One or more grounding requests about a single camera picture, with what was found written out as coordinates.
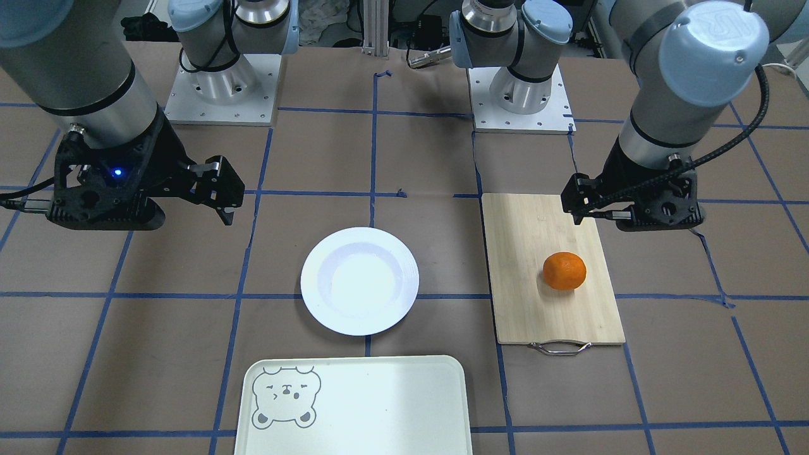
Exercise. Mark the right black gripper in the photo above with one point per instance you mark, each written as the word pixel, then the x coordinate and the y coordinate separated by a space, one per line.
pixel 169 159

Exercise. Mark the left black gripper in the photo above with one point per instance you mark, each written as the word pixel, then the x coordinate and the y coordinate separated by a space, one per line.
pixel 615 172

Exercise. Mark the orange fruit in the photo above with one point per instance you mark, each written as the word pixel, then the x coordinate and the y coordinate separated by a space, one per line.
pixel 564 271

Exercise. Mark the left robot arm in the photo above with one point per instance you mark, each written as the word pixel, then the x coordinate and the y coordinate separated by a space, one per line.
pixel 691 59

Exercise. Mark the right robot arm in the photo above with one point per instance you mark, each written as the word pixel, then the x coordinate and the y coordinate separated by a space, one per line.
pixel 65 56

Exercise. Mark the pale green bear tray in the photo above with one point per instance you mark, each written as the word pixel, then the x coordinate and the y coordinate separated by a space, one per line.
pixel 410 404

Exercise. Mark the wooden cutting board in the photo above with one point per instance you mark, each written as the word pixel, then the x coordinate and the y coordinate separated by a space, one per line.
pixel 521 230

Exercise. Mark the white round plate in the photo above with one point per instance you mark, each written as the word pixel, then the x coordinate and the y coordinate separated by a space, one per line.
pixel 359 281

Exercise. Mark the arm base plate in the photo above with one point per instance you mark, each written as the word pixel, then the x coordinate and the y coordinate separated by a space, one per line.
pixel 503 104
pixel 243 95

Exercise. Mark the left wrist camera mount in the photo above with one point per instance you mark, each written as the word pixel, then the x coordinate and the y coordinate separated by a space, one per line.
pixel 670 205

